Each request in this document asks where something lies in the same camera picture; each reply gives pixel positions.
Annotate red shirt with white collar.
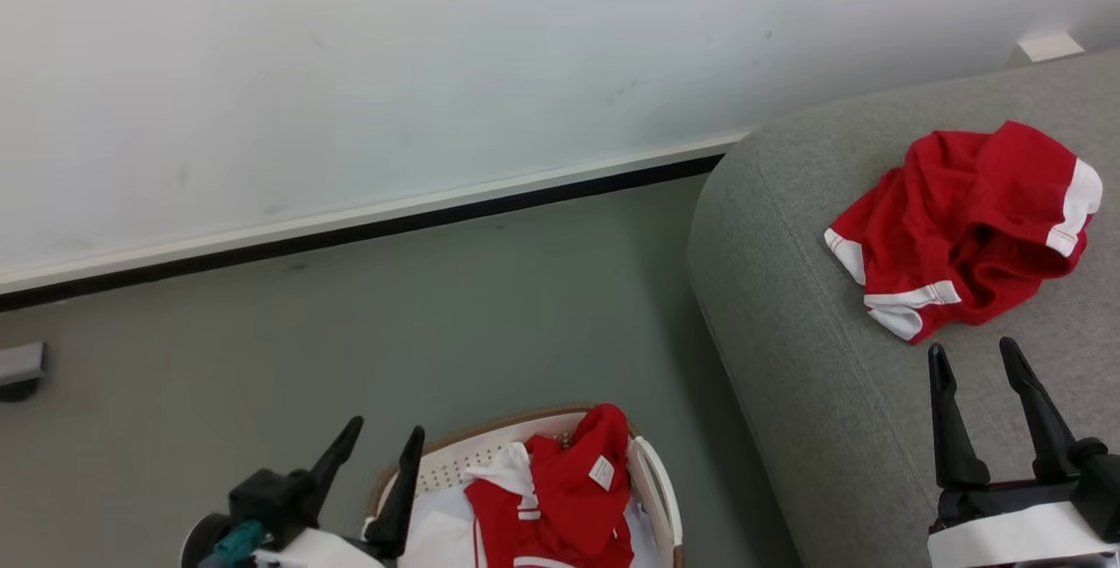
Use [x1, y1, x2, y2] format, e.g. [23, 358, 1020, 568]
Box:
[463, 403, 636, 568]

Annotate white laundry basket brown rim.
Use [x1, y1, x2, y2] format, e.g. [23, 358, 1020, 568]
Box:
[363, 403, 686, 568]

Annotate white wall cable box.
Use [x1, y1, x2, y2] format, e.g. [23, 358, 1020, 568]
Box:
[1013, 32, 1087, 67]

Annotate white garment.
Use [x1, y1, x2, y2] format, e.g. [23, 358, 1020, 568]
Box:
[398, 482, 491, 568]

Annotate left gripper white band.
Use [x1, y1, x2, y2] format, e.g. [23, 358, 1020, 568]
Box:
[228, 416, 426, 568]

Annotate teal cable connector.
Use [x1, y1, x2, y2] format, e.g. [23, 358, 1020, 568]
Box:
[213, 519, 266, 565]

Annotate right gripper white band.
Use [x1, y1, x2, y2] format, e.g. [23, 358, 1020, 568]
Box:
[926, 337, 1120, 568]

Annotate white wall trim strip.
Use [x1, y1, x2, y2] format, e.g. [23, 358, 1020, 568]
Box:
[0, 130, 755, 294]

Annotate grey fabric sofa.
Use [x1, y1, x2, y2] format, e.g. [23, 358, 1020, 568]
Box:
[686, 46, 1120, 568]

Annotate red shorts with white trim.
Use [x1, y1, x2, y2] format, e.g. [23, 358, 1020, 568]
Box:
[823, 120, 1104, 346]

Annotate black baseboard strip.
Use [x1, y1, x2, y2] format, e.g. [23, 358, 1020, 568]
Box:
[0, 153, 729, 314]

